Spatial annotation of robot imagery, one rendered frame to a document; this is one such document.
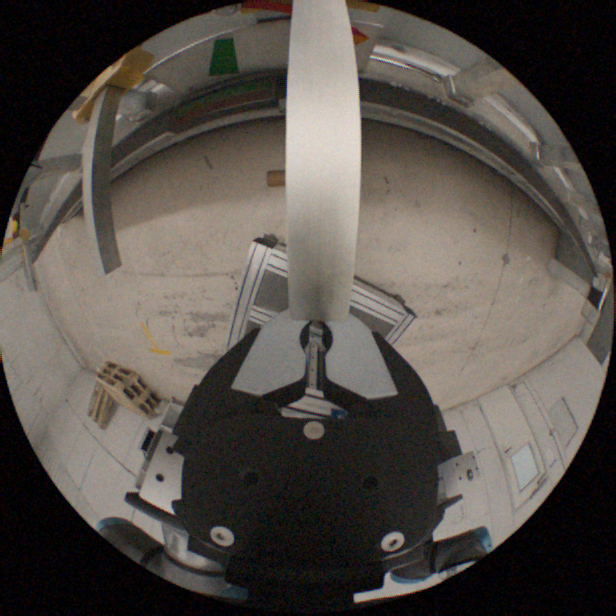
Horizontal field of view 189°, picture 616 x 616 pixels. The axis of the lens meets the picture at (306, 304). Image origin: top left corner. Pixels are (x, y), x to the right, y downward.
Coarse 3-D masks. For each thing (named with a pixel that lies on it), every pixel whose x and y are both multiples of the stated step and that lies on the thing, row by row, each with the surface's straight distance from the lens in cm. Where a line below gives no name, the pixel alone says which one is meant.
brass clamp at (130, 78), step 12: (132, 60) 33; (144, 60) 34; (108, 72) 34; (120, 72) 32; (132, 72) 32; (96, 84) 36; (108, 84) 33; (120, 84) 34; (132, 84) 34; (96, 96) 35; (84, 108) 37; (84, 120) 40
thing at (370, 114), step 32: (160, 32) 55; (192, 32) 55; (384, 32) 55; (416, 32) 55; (448, 32) 55; (512, 96) 71; (64, 128) 85; (192, 128) 106; (416, 128) 102; (544, 128) 84; (128, 160) 140; (480, 160) 138; (32, 192) 134; (32, 224) 205; (608, 256) 249
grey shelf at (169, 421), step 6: (174, 408) 307; (180, 408) 289; (168, 414) 305; (174, 414) 313; (168, 420) 306; (174, 420) 315; (162, 426) 288; (168, 426) 308; (144, 462) 295; (144, 468) 298; (138, 474) 292; (144, 474) 301; (138, 480) 299; (138, 486) 303
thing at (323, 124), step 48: (336, 0) 17; (336, 48) 12; (288, 96) 9; (336, 96) 9; (288, 144) 8; (336, 144) 8; (288, 192) 8; (336, 192) 8; (288, 240) 8; (336, 240) 8; (288, 288) 9; (336, 288) 9
